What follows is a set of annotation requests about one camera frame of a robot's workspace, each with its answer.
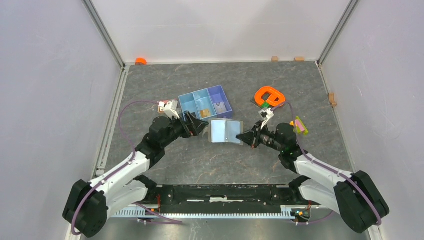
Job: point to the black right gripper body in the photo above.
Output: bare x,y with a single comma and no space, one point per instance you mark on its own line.
267,137

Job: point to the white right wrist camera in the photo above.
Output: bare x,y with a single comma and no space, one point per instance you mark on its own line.
266,114

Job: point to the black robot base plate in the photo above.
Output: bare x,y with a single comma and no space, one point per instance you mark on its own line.
220,198

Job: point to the colourful building block stack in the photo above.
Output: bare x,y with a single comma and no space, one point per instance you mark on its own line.
298,126

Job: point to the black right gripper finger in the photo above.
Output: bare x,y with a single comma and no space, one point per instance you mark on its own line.
257,127
249,141

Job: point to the light blue drawer box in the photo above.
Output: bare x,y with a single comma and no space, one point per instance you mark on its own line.
187,103
203,101

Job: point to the purple plastic drawer box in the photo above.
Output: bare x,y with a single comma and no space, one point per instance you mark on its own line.
218,95

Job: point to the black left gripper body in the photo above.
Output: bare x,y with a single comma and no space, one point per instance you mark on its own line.
177,129

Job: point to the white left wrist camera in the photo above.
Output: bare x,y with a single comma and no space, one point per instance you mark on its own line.
170,110

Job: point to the green block on black plate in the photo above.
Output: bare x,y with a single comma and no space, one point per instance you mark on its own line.
263,105

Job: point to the orange cap at wall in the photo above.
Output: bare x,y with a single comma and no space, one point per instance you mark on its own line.
140,61

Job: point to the pink card box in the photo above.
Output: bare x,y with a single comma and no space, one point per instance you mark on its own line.
162,104

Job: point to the wooden arch piece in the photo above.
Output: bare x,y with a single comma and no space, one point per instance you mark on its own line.
332,99

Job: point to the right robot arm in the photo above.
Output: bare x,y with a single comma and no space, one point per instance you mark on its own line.
354,196

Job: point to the orange plastic ring toy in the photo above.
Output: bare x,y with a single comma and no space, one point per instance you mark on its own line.
270,95

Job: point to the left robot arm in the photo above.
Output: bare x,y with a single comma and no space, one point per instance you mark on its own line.
91,203

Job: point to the light blue middle drawer box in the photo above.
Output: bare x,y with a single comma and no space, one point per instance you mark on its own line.
203,101

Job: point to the gold card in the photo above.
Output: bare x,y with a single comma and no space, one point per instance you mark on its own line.
205,113

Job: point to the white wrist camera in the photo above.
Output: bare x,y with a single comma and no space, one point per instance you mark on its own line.
170,110
266,114

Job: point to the light blue left drawer box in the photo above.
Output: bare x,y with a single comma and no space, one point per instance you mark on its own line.
187,103

